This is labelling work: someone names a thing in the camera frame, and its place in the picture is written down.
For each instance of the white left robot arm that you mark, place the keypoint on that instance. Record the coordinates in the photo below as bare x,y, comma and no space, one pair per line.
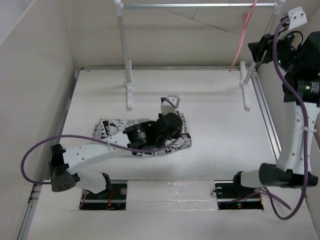
68,165

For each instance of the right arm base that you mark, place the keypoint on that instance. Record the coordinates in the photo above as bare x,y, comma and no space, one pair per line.
230,197

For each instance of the aluminium rail right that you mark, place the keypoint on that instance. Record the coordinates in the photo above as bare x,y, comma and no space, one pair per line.
266,115

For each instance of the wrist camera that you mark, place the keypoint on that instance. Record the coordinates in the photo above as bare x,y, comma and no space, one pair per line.
170,104
297,18

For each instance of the newspaper print trousers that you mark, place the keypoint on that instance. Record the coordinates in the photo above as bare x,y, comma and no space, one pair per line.
108,127

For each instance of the aluminium rail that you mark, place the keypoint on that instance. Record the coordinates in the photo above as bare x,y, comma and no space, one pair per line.
266,115
36,189

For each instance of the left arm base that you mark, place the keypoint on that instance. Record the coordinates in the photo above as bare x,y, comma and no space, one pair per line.
113,200

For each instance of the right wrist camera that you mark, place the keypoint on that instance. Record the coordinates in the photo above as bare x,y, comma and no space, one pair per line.
297,18

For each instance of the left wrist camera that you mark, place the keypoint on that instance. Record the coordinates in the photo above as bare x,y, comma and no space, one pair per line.
170,104

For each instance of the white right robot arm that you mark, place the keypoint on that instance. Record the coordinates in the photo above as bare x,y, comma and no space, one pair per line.
302,107

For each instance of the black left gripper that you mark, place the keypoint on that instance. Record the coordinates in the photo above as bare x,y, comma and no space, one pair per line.
176,134

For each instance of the white clothes rack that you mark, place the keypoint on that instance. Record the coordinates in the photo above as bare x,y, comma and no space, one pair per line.
120,7

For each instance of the aluminium rail left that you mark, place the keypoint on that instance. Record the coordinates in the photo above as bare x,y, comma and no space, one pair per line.
36,189

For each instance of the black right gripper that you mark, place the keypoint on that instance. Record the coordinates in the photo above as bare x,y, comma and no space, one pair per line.
267,57

